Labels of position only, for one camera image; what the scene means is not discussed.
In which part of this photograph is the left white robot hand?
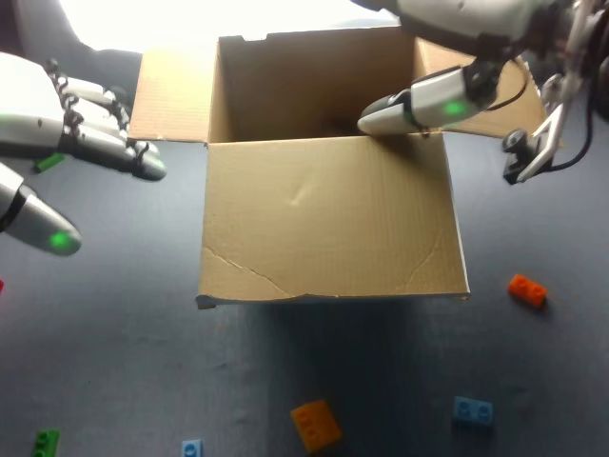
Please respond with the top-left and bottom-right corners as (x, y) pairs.
(0, 50), (167, 258)

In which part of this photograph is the brown cardboard box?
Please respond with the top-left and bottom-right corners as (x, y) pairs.
(128, 24), (548, 310)

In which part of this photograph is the green toy brick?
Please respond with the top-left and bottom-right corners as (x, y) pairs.
(32, 152), (67, 173)
(31, 427), (62, 457)

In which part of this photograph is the grey table cloth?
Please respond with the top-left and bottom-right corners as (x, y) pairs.
(0, 78), (609, 457)

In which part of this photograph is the large orange toy brick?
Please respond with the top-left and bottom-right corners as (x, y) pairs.
(289, 398), (344, 454)

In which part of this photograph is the small orange toy brick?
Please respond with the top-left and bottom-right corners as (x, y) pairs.
(507, 273), (549, 310)

